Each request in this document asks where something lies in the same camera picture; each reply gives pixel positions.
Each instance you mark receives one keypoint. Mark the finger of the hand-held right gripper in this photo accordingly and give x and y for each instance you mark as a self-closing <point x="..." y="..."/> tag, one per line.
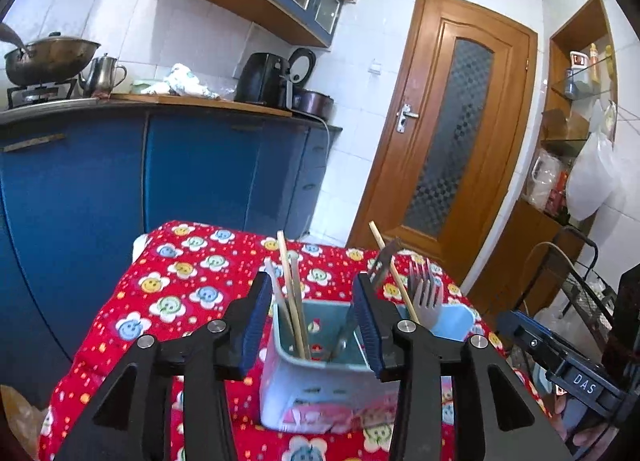
<point x="525" y="341"/>
<point x="535" y="325"/>

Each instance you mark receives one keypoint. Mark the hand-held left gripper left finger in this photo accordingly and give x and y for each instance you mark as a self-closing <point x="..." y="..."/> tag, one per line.
<point x="256" y="326"/>

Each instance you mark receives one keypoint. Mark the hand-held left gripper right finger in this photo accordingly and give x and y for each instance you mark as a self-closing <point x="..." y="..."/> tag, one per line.
<point x="369" y="326"/>

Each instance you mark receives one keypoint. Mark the white chopstick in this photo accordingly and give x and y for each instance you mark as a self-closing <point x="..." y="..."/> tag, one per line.
<point x="277" y="291"/>

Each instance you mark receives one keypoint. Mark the wooden chopstick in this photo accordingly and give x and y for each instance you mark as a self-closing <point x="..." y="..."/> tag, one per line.
<point x="395" y="271"/>
<point x="298" y="286"/>
<point x="292" y="291"/>

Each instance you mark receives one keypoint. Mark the metal fork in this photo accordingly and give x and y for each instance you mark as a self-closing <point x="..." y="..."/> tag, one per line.
<point x="425" y="291"/>

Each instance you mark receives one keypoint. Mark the light blue utensil holder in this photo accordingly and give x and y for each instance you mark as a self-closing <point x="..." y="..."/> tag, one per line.
<point x="320" y="386"/>

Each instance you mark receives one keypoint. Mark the person's right hand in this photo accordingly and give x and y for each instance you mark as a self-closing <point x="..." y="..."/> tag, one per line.
<point x="562" y="406"/>

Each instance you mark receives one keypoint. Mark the wooden alcove shelf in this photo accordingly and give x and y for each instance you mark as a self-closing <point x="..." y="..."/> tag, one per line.
<point x="530" y="251"/>

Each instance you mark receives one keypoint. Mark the red floral tablecloth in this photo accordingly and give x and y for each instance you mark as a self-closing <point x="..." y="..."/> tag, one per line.
<point x="165" y="301"/>

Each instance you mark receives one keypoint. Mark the wooden door with glass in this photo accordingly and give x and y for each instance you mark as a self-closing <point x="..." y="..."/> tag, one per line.
<point x="400" y="181"/>

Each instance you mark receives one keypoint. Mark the white plastic bag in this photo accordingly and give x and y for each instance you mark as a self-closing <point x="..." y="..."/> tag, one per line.
<point x="592" y="176"/>

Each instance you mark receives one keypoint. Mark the clear bag of packets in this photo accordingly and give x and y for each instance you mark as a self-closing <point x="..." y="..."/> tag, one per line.
<point x="547" y="176"/>

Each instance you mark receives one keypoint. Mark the blue base cabinets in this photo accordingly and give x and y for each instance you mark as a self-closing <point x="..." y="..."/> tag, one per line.
<point x="150" y="176"/>

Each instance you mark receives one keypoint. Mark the black rice cooker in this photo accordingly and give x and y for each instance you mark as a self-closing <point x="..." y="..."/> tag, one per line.
<point x="312" y="101"/>

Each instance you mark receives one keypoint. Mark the clear plastic bag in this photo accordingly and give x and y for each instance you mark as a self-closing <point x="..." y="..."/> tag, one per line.
<point x="222" y="91"/>

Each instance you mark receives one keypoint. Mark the black air fryer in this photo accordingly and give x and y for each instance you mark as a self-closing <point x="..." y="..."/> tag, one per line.
<point x="260" y="81"/>

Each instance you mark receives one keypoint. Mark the patterned cloth bundle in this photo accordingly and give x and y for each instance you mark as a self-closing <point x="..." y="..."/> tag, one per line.
<point x="185" y="81"/>

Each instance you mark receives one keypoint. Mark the yellow bottle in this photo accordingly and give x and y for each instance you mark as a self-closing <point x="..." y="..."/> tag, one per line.
<point x="593" y="63"/>

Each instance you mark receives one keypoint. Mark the red and white box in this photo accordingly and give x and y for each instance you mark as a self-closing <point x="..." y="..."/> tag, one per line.
<point x="579" y="60"/>

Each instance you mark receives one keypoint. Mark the metal kettle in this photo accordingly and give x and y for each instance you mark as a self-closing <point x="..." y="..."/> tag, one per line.
<point x="102" y="76"/>

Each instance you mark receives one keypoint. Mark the gas stove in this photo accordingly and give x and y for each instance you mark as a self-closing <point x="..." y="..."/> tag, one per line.
<point x="40" y="93"/>

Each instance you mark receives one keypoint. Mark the large metal wok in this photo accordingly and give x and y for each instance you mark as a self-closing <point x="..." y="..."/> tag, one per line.
<point x="50" y="61"/>

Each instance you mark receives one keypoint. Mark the white wall switch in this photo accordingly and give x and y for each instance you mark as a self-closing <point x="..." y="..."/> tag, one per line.
<point x="375" y="66"/>

